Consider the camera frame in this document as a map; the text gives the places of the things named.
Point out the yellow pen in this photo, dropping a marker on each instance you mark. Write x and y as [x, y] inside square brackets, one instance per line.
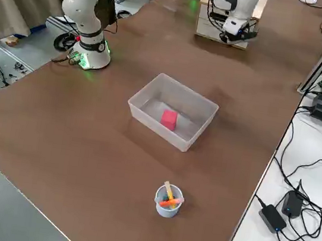
[169, 189]

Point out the orange marker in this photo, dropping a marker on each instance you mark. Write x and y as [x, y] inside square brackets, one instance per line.
[172, 202]

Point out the clear plastic box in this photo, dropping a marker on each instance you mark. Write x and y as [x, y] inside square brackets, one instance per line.
[151, 101]

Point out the red bag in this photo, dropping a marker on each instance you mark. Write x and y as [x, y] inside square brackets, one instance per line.
[169, 119]

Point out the grey power adapter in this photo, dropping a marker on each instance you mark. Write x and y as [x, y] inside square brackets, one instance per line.
[273, 218]

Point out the wooden drawer cabinet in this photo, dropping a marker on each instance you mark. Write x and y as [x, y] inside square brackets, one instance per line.
[261, 8]

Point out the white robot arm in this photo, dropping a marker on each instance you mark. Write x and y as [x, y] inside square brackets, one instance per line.
[84, 5]
[237, 2]

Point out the black power adapter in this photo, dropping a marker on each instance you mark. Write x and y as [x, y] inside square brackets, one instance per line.
[293, 203]

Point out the blue crate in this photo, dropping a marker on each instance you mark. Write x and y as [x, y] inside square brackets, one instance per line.
[37, 27]

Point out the clear plastic pen cup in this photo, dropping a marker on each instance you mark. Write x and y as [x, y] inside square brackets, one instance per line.
[166, 211]

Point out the grey side table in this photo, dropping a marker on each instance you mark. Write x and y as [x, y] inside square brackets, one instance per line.
[1, 209]

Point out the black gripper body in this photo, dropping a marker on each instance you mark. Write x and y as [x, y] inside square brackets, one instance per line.
[241, 39]

